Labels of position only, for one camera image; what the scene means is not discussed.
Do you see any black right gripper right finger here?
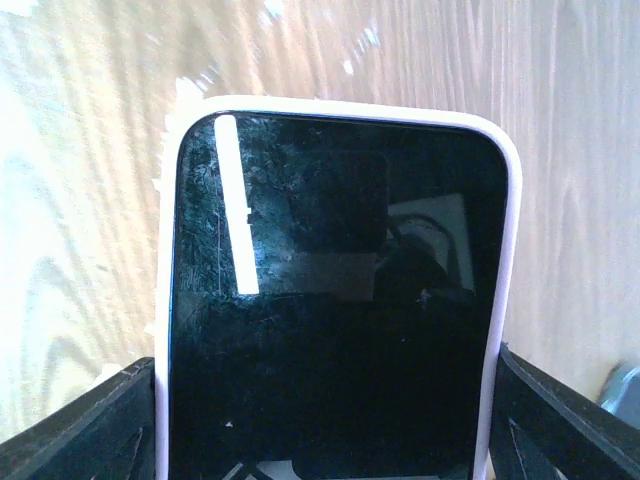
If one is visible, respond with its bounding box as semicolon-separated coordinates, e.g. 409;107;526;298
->
492;344;639;479

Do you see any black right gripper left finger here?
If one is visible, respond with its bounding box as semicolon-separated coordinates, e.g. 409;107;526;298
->
1;357;155;479

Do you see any phone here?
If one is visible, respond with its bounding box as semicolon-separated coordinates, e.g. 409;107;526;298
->
155;95;522;479

